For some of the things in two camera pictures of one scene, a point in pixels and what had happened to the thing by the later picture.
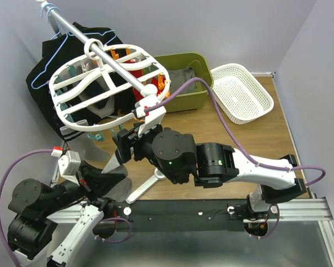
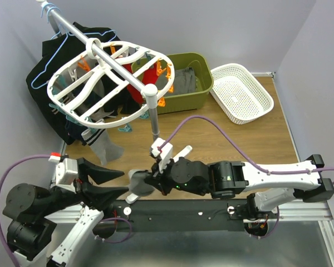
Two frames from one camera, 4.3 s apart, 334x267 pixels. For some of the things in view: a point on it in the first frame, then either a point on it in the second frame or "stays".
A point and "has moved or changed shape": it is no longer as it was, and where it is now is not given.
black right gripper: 125,141 to 157,179
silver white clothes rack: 146,88 stays
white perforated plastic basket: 239,94 stays
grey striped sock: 79,142 has moved or changed shape
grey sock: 122,192 to 137,184
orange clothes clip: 161,84 to 168,72
